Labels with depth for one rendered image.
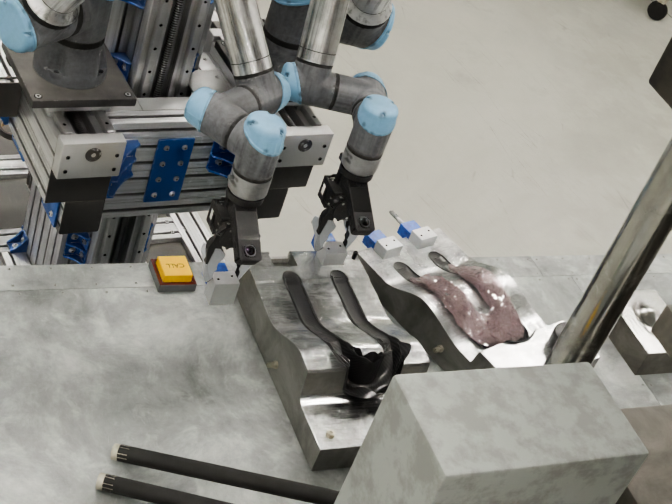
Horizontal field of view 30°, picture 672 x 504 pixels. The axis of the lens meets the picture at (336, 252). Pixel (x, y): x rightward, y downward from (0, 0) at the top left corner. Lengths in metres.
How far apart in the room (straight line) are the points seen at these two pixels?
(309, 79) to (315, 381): 0.60
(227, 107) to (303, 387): 0.53
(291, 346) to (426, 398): 0.86
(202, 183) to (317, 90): 0.54
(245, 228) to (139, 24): 0.71
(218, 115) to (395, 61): 3.14
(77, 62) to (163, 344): 0.60
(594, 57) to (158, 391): 4.04
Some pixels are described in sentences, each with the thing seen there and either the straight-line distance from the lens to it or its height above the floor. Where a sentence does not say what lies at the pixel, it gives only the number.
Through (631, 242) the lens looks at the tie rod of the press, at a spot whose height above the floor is 1.60.
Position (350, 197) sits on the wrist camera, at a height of 1.07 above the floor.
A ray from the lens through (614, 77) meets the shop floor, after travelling 5.97.
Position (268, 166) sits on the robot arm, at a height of 1.23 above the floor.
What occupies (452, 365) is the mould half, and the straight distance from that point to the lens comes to 2.60.
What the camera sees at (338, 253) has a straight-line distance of 2.60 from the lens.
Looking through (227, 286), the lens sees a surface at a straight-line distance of 2.37.
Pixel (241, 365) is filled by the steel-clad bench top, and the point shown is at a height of 0.80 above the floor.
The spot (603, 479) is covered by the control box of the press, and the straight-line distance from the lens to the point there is 1.62.
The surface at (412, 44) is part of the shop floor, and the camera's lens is 5.51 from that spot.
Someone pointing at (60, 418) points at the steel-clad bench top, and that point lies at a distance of 2.27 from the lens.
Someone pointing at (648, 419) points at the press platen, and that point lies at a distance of 1.97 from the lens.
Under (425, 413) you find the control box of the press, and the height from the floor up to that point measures 1.47.
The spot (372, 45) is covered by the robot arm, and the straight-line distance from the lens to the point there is 2.82.
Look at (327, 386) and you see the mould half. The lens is 2.34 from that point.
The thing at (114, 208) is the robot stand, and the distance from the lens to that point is 2.88.
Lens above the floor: 2.47
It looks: 37 degrees down
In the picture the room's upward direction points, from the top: 21 degrees clockwise
